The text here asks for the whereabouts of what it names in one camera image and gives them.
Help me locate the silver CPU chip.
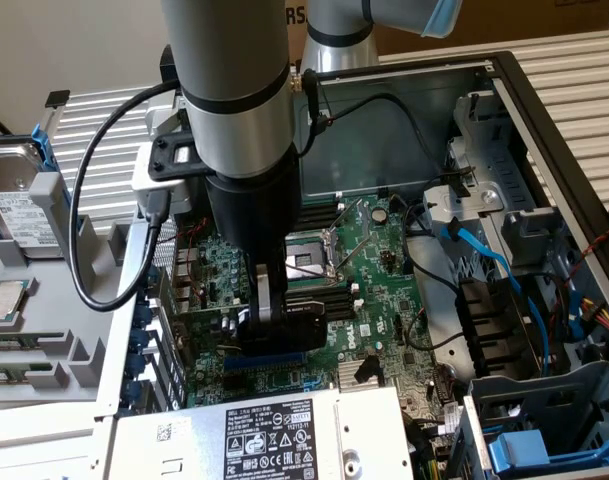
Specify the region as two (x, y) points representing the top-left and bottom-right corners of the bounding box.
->
(0, 279), (29, 322)

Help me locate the Universal Robots cardboard box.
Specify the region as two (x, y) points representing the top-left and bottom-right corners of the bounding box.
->
(286, 0), (311, 64)

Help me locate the green RAM stick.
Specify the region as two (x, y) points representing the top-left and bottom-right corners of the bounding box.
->
(0, 363), (54, 384)
(0, 333), (41, 350)

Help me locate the long blue expansion slot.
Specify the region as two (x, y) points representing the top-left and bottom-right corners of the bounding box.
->
(223, 351), (306, 372)

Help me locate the long blue SATA wire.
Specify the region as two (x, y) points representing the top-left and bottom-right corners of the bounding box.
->
(441, 218), (553, 379)

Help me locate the black cable gold connector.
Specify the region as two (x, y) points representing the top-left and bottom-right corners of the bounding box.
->
(289, 68), (321, 156)

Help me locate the short blue wire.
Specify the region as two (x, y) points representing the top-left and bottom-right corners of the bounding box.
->
(563, 287), (585, 344)

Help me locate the blue disk caddy handle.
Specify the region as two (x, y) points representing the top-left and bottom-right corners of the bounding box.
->
(487, 428), (609, 474)

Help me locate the silver chipset heatsink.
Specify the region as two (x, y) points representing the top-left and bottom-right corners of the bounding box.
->
(336, 359), (381, 390)

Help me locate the thin metal locking lever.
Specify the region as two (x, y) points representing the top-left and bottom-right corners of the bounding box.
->
(284, 263), (344, 281)

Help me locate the green GPU card black heatsink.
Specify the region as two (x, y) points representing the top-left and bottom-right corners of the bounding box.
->
(148, 294), (331, 359)

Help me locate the grey post black cap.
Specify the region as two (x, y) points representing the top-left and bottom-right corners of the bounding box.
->
(37, 88), (71, 132)

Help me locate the thin black wire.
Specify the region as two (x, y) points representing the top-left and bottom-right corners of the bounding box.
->
(401, 193), (460, 296)

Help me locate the small black box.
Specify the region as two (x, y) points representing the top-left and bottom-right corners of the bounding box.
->
(159, 43), (182, 85)

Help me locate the silver power supply with label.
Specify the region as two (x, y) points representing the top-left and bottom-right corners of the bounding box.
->
(101, 384), (416, 480)

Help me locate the black USB camera cable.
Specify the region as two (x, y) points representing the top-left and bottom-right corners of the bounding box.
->
(67, 79), (181, 314)

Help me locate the red yellow wire bundle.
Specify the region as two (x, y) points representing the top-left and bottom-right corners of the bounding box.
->
(578, 297), (609, 346)

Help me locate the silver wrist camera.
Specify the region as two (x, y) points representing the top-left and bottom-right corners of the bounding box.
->
(131, 142), (196, 220)

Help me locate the grey parts rack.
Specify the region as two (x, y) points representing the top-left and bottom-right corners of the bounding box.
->
(0, 169), (141, 409)

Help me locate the grey disk bay cage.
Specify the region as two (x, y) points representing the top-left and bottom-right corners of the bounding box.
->
(456, 359), (609, 480)

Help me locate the red black twisted wire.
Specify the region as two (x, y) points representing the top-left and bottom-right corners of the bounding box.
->
(173, 217), (210, 246)
(566, 227), (609, 284)

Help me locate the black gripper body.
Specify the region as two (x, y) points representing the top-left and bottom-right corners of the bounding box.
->
(202, 144), (302, 261)

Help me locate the open metal PC case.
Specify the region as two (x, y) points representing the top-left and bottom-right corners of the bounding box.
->
(96, 49), (609, 480)

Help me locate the green Dell motherboard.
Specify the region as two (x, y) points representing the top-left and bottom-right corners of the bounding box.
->
(172, 192), (468, 426)

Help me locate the blue disk caddy rail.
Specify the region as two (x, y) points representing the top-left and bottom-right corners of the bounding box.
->
(31, 124), (60, 176)

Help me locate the black wire with power connector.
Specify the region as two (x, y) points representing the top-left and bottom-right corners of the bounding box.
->
(303, 91), (460, 191)

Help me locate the silver metal disk bay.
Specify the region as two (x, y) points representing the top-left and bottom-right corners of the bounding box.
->
(422, 91), (568, 274)

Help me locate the plain brown cardboard box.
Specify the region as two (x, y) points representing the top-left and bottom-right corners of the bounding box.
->
(373, 0), (609, 57)

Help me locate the silver hard disk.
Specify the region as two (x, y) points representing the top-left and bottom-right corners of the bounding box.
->
(0, 141), (65, 261)

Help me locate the CPU socket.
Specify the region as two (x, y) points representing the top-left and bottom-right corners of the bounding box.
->
(283, 230), (346, 289)

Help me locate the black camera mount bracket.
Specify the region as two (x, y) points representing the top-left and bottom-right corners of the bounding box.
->
(147, 127), (211, 185)

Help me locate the black plastic card holder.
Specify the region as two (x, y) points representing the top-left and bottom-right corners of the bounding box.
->
(455, 278), (541, 377)

